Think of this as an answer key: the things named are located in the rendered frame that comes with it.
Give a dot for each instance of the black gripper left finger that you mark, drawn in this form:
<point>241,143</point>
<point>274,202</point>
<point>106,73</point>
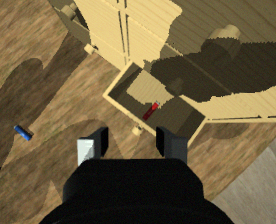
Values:
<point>94,146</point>

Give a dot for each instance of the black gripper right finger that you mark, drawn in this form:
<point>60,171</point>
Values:
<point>171,146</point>

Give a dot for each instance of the tan wooden chest of drawers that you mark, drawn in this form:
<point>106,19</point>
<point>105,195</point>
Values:
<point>122,6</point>

